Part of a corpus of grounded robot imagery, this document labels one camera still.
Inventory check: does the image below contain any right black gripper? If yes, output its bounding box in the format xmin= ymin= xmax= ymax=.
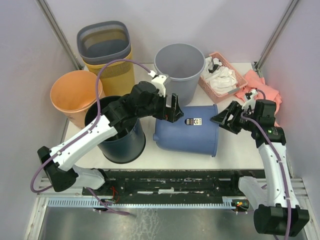
xmin=210 ymin=100 xmax=259 ymax=135

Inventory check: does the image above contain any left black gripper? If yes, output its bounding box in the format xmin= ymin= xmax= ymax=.
xmin=137 ymin=90 xmax=184 ymax=123

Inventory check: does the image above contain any blue plastic bucket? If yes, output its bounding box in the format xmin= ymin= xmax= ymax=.
xmin=153 ymin=104 xmax=219 ymax=157

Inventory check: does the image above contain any grey round bin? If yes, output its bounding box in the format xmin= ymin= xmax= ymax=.
xmin=154 ymin=43 xmax=206 ymax=107

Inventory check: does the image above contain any black cylindrical bin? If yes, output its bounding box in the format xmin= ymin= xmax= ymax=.
xmin=98 ymin=96 xmax=146 ymax=164

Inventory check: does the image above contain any grey slatted basket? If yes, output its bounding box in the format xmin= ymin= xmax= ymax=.
xmin=76 ymin=20 xmax=132 ymax=65

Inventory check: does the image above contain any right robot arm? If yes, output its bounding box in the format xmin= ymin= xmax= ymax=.
xmin=210 ymin=99 xmax=310 ymax=240

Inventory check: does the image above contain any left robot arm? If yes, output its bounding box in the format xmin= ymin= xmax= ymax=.
xmin=37 ymin=81 xmax=184 ymax=195

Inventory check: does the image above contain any pink plastic tray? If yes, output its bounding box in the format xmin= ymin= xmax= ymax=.
xmin=198 ymin=52 xmax=248 ymax=103

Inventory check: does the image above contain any white cloth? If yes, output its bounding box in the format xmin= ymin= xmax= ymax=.
xmin=201 ymin=56 xmax=238 ymax=95

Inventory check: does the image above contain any pink cloth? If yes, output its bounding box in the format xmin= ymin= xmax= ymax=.
xmin=235 ymin=69 xmax=282 ymax=114

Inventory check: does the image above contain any yellow slatted basket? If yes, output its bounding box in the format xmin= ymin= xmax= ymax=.
xmin=82 ymin=47 xmax=135 ymax=96

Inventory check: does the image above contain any orange round bin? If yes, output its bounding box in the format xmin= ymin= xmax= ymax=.
xmin=50 ymin=70 xmax=97 ymax=129

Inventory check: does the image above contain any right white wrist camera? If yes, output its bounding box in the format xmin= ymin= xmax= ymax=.
xmin=242 ymin=88 xmax=258 ymax=111

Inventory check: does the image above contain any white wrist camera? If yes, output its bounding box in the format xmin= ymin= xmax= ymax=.
xmin=148 ymin=70 xmax=171 ymax=97
xmin=242 ymin=88 xmax=258 ymax=111

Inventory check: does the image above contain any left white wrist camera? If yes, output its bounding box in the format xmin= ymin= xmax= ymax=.
xmin=148 ymin=70 xmax=171 ymax=97

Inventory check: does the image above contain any right aluminium frame post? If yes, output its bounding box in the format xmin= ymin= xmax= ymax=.
xmin=252 ymin=0 xmax=301 ymax=77

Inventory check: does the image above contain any aluminium frame post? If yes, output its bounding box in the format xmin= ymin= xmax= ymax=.
xmin=252 ymin=0 xmax=301 ymax=77
xmin=35 ymin=0 xmax=83 ymax=70

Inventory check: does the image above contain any white slotted cable duct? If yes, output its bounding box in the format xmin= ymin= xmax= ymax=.
xmin=46 ymin=196 xmax=243 ymax=208

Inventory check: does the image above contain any aluminium rail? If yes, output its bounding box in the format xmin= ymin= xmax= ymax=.
xmin=37 ymin=177 xmax=308 ymax=198

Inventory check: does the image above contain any left aluminium frame post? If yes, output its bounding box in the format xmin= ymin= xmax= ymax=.
xmin=35 ymin=0 xmax=83 ymax=70

